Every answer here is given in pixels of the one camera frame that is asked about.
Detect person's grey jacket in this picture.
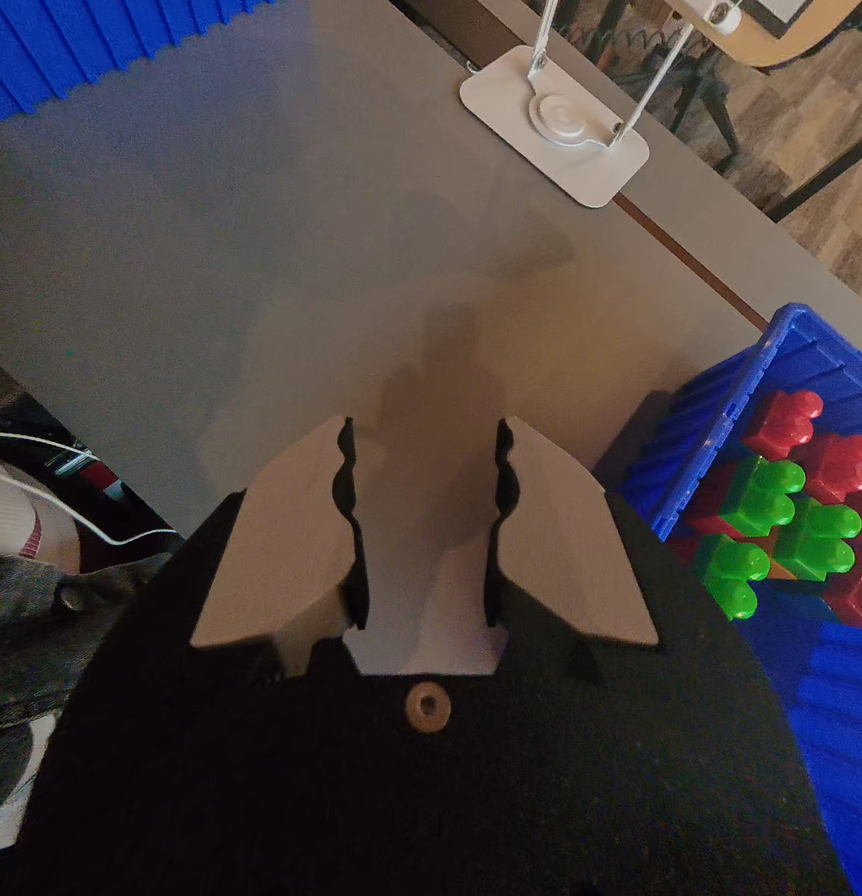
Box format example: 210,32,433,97
0,546,183,736

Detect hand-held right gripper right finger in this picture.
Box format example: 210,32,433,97
483,418,661,648

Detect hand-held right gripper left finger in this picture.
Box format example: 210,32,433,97
189,416,371,678

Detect blue ribbed plastic bin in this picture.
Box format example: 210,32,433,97
592,302,862,896
0,0,278,126

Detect pile of red green blocks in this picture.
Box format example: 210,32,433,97
672,388,862,631

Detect white shoe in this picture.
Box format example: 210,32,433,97
0,710,57,851

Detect white cable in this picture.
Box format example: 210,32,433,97
0,430,183,546

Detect pink striped white cloth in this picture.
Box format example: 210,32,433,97
0,448,82,575

